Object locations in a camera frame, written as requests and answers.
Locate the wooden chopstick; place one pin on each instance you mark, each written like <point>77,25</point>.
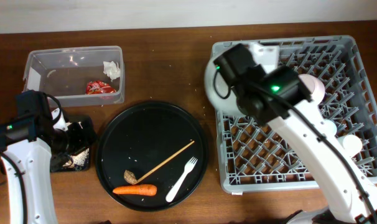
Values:
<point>165,162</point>

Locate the clear plastic waste bin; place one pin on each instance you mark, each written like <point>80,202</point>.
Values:
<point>64,74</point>

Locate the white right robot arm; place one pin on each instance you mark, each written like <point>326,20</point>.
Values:
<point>289,104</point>

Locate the blue bowl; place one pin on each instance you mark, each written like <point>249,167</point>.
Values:
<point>330,126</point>

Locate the grey dishwasher rack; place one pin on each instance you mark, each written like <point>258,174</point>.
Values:
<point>255,159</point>

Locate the pink saucer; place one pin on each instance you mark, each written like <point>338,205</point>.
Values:
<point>315,86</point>

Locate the round black serving tray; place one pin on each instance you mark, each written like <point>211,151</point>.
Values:
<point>140,138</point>

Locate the white tissue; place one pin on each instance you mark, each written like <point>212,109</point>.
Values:
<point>111,70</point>

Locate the orange carrot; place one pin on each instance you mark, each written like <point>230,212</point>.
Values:
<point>144,189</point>

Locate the red snack wrapper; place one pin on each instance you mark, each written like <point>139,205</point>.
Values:
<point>98,87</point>

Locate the cream cup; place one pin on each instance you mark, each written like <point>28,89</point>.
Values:
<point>351,143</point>

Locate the white plastic fork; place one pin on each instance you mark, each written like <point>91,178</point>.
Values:
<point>187,169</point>

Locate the grey plate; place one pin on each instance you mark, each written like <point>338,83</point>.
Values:
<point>266,55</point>

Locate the black rectangular tray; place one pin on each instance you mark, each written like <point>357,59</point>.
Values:
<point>60,160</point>

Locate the pile of white rice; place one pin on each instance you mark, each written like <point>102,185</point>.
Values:
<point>81,158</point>

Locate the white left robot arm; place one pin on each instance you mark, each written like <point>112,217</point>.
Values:
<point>30,160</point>

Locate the walnut shell piece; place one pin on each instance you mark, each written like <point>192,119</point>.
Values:
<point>129,177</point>

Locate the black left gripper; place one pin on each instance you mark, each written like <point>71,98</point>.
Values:
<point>83,139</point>

